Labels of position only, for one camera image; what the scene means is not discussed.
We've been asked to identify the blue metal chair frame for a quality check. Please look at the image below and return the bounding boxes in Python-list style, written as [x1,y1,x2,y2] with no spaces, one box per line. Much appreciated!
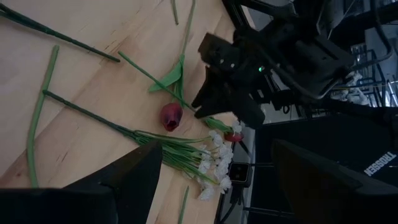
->
[351,43,398,108]

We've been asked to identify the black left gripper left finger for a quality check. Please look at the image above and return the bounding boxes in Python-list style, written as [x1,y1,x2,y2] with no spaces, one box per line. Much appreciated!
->
[62,140,164,224]

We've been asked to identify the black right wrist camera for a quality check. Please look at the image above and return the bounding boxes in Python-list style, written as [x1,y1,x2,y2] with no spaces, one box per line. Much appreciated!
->
[198,32,242,68]

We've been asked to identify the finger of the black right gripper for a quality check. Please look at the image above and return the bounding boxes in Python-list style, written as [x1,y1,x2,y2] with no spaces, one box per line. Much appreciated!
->
[191,67,234,108]
[194,102,240,119]

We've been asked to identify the black panel with Trossen logo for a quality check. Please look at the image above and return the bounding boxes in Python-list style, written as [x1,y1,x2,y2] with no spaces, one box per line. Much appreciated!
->
[253,113,398,190]

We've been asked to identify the black table-level camera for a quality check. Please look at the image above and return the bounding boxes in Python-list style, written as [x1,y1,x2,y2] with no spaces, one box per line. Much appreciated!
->
[228,161,252,189]

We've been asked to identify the white artificial flower bunch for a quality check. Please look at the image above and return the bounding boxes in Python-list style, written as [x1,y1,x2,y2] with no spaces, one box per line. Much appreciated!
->
[0,6,121,63]
[42,89,244,202]

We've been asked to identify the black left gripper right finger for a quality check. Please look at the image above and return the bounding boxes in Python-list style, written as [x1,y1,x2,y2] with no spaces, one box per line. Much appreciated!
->
[272,139,371,224]

